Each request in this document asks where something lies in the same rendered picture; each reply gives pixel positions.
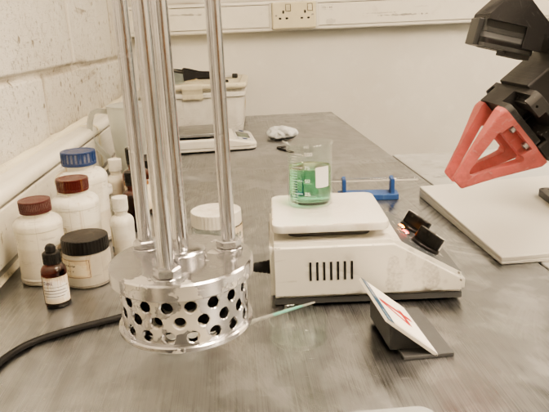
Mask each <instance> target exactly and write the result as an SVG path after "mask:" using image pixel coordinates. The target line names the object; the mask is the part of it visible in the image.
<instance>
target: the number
mask: <svg viewBox="0 0 549 412"><path fill-rule="evenodd" d="M368 284H369V285H370V287H371V288H372V290H373V292H374V293H375V294H376V295H377V297H378V299H379V300H380V302H381V303H382V305H383V306H384V307H385V309H386V311H387V312H388V314H389V315H390V317H391V319H392V320H393V321H394V322H395V323H396V324H397V325H399V326H400V327H402V328H403V329H405V330H407V331H408V332H409V333H411V334H412V335H413V336H415V337H416V338H418V339H419V340H421V341H422V342H424V343H425V344H426V345H427V346H429V347H431V346H430V345H429V343H428V342H427V341H426V340H425V339H424V337H423V336H422V334H421V333H420V331H419V330H418V329H417V327H416V326H415V324H414V323H413V322H412V321H411V319H410V318H409V317H408V315H407V314H406V312H405V311H404V309H403V308H402V307H401V306H400V305H399V304H398V303H396V302H395V301H393V300H392V299H390V298H389V297H387V296H386V295H385V294H384V293H382V292H381V291H379V290H378V289H376V288H375V287H373V286H372V285H371V284H370V283H368Z"/></svg>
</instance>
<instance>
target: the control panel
mask: <svg viewBox="0 0 549 412"><path fill-rule="evenodd" d="M383 212H384V213H385V214H386V216H387V218H388V220H389V223H390V224H391V226H392V227H393V229H394V230H395V233H396V234H397V235H398V236H399V238H400V240H401V241H402V242H404V243H405V244H407V245H409V246H411V247H413V248H415V249H417V250H419V251H421V252H423V253H425V254H427V255H429V256H431V257H433V258H435V259H437V260H439V261H441V262H443V263H445V264H447V265H449V266H451V267H453V268H455V269H456V270H458V271H461V270H460V269H459V268H458V267H457V265H456V264H455V263H454V262H453V260H452V259H451V258H450V256H449V255H448V254H447V253H446V252H445V251H444V249H443V248H441V250H440V251H439V253H438V255H436V254H433V253H430V252H428V251H426V250H425V249H423V248H421V247H420V246H418V245H417V244H415V243H414V242H413V241H412V237H413V236H415V234H414V233H412V232H411V231H409V230H408V229H406V228H403V227H402V226H400V225H399V224H400V223H401V221H403V220H402V219H400V218H398V217H396V216H394V215H392V214H390V213H388V212H387V211H385V210H383ZM403 230H406V231H408V233H406V232H404V231H403Z"/></svg>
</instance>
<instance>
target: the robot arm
mask: <svg viewBox="0 0 549 412"><path fill-rule="evenodd" d="M465 44H468V45H471V46H475V47H479V48H483V49H488V50H491V51H496V56H503V57H506V58H511V59H515V60H522V61H521V62H520V63H519V64H518V65H517V66H516V67H515V68H514V69H513V70H511V71H510V72H509V73H508V74H507V75H505V76H504V77H503V78H502V79H501V80H500V82H501V83H495V84H494V85H493V86H492V87H490V88H489V89H488V90H487V91H486V93H487V95H486V96H484V97H483V98H482V99H481V100H480V101H479V102H477V103H476V104H475V106H474V108H473V110H472V112H471V115H470V118H469V119H468V121H467V124H466V127H465V129H464V131H463V134H462V136H461V139H460V141H459V142H458V144H457V147H456V149H455V151H454V152H453V155H452V157H451V159H450V160H449V163H448V165H447V167H446V169H445V170H444V173H445V174H446V175H447V176H448V178H449V179H450V180H451V181H455V182H456V183H457V185H458V186H459V187H460V188H466V187H468V186H473V185H476V184H479V183H481V182H484V181H489V180H492V179H494V178H498V177H504V176H507V175H511V174H514V173H518V172H523V171H527V170H530V169H534V168H540V167H542V166H543V165H544V164H546V163H547V161H549V21H548V19H547V18H546V17H545V16H544V15H543V13H542V12H541V10H540V9H539V8H538V6H537V5H536V3H535V2H534V1H533V0H490V1H489V2H488V3H487V4H486V5H485V6H483V7H482V8H481V9H480V10H479V11H478V12H476V13H475V16H474V18H472V19H471V24H470V28H469V30H468V34H467V36H466V41H465ZM481 126H483V127H482V129H481V130H480V127H481ZM479 130H480V133H479V134H478V136H477V138H476V139H475V136H476V134H477V133H478V131H479ZM474 139H475V140H474ZM473 140H474V142H473ZM493 140H495V141H496V142H497V143H498V144H499V147H498V149H497V150H495V151H494V152H492V153H491V154H488V155H486V156H485V157H483V158H481V159H479V157H480V156H481V155H482V154H483V153H484V151H485V150H486V149H487V148H488V146H489V145H490V144H491V142H492V141H493ZM472 142H473V144H472V145H471V143H472ZM470 146H471V148H470V149H469V147H470ZM468 149H469V150H468ZM464 156H465V157H464ZM511 159H512V160H511ZM509 160H510V161H509Z"/></svg>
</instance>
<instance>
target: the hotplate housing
mask: <svg viewBox="0 0 549 412"><path fill-rule="evenodd" d="M269 250H270V260H267V261H263V262H255V263H253V271H255V272H259V273H262V272H263V273H266V272H267V274H270V285H271V295H274V304H275V305H283V304H302V303H309V302H315V303H322V302H362V301H370V297H369V296H368V293H367V292H366V290H365V289H364V287H363V285H362V284H361V283H360V281H359V278H362V279H364V280H366V281H367V282H368V283H370V284H371V285H372V286H374V287H375V288H376V289H378V290H380V291H381V292H382V293H384V294H385V295H386V296H387V297H389V298H391V299H392V300H402V299H422V298H460V297H461V296H462V291H461V289H462V288H465V278H464V276H463V275H462V273H461V272H460V271H458V270H456V269H455V268H453V267H451V266H449V265H447V264H445V263H443V262H441V261H439V260H437V259H435V258H433V257H431V256H429V255H427V254H425V253H423V252H421V251H419V250H417V249H415V248H413V247H411V246H409V245H407V244H405V243H404V242H402V241H401V240H400V238H399V236H398V235H397V234H396V233H395V230H394V229H393V227H392V226H391V224H390V223H389V226H388V227H387V228H386V229H384V230H378V231H339V232H320V233H300V234H276V233H274V232H273V231H272V230H271V213H270V227H269Z"/></svg>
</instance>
